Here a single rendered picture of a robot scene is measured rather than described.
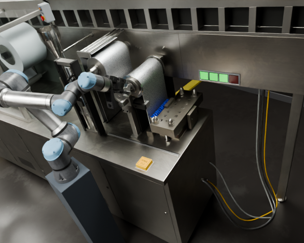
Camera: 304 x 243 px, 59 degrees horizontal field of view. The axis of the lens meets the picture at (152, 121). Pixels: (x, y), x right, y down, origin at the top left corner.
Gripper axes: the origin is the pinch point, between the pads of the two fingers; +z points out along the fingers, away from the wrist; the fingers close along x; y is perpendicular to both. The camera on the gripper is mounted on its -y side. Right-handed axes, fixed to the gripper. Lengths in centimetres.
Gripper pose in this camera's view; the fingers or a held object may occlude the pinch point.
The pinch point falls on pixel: (128, 93)
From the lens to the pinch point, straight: 153.6
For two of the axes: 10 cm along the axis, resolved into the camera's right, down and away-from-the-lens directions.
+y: 1.9, -9.8, -0.8
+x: -8.3, -2.0, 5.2
